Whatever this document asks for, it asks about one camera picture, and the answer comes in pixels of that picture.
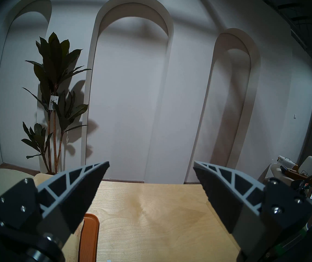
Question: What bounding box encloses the orange rectangular tray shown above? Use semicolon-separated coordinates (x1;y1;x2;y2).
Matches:
78;213;100;262

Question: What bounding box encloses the plain kraft envelope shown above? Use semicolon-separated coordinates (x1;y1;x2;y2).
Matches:
63;219;85;262

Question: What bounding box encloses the light wooden table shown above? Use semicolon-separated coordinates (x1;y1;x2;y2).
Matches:
33;173;241;262

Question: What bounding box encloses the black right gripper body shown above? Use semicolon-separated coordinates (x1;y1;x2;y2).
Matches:
291;175;312;195

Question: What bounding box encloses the cream armchair with wooden frame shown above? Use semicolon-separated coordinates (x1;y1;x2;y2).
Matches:
265;156;312;188

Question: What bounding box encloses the tall dark green plant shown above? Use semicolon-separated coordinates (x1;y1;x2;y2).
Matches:
21;32;92;174

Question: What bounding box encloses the white box with handle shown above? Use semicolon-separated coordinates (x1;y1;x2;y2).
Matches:
277;155;295;169

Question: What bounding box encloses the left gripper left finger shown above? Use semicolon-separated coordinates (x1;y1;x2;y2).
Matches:
0;161;110;248

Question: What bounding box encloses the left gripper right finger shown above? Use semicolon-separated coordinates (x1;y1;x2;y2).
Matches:
193;161;312;260

